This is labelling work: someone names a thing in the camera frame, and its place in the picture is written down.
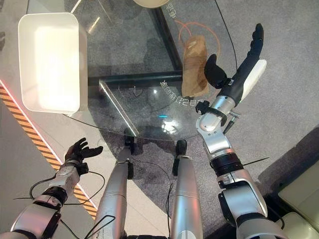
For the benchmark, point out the round glass table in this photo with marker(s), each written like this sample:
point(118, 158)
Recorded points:
point(139, 74)

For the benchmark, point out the black metal table frame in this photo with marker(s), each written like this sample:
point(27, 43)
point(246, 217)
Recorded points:
point(164, 57)

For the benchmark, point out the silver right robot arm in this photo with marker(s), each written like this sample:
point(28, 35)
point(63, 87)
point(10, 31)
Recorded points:
point(229, 169)

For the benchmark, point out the yellow black hazard tape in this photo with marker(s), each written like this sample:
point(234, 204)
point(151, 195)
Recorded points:
point(37, 139)

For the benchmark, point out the silver right robot leg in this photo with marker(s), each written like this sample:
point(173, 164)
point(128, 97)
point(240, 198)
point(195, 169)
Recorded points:
point(185, 196)

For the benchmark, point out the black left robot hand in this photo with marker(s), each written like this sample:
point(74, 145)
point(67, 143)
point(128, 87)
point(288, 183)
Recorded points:
point(77, 153)

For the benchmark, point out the white cushioned seat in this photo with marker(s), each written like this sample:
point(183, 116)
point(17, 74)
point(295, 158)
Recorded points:
point(301, 196)

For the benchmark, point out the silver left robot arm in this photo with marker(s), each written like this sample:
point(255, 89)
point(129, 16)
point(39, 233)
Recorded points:
point(42, 204)

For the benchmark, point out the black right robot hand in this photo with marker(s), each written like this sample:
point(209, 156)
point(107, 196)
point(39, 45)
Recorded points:
point(236, 77)

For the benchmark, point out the white rectangular plastic basket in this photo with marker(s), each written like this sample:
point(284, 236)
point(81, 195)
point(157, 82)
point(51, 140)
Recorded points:
point(51, 62)

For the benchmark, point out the cream round object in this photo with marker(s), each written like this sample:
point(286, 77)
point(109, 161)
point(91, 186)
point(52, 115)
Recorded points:
point(149, 3)

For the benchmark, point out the brown folded cloth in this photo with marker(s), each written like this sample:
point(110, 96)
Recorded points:
point(195, 67)

